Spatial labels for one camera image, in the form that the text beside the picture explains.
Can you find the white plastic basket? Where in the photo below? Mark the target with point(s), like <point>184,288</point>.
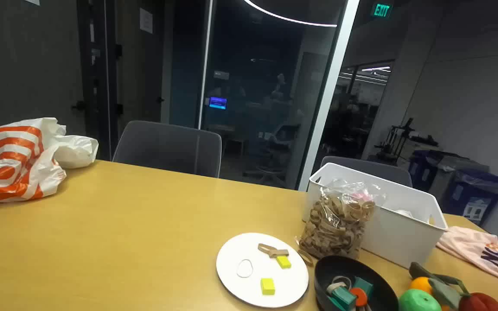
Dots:
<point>405,225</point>

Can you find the grey chair left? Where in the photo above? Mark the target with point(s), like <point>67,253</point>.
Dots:
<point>170,148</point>

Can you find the wooden clothespin on plate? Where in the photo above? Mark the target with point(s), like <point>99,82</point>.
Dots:
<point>272,251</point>

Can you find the clear bag of wooden pieces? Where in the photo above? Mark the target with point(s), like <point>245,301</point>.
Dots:
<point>338,220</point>

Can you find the white round plate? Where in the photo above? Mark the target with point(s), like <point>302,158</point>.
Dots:
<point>241,267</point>

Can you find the yellow block rear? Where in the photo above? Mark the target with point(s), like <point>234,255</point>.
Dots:
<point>284,262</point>

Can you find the yellow block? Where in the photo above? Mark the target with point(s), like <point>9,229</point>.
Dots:
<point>284,262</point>
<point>267,288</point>

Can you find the yellow block front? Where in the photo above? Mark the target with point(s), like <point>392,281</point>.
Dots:
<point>267,288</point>

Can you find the teal wooden block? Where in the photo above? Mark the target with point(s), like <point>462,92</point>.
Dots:
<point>345,298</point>

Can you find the orange round toy piece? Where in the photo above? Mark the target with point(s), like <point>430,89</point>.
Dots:
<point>360,296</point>

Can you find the black oval bowl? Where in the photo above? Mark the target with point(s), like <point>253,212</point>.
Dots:
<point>343,272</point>

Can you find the green exit sign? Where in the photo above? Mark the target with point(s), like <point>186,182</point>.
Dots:
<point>381,9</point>

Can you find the orange toy fruit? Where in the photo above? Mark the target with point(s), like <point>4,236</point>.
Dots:
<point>421,284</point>

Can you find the green toy apple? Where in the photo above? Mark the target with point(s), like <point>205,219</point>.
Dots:
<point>418,301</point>

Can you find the blue recycling bin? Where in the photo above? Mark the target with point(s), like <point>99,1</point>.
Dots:
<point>471,194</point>

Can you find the orange and white plastic bag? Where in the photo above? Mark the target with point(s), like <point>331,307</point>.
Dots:
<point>37,155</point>

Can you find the dark green toy vegetable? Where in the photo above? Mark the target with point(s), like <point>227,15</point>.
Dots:
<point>447,289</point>

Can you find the red toy fruit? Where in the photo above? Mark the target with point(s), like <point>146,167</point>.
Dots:
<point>478,301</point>

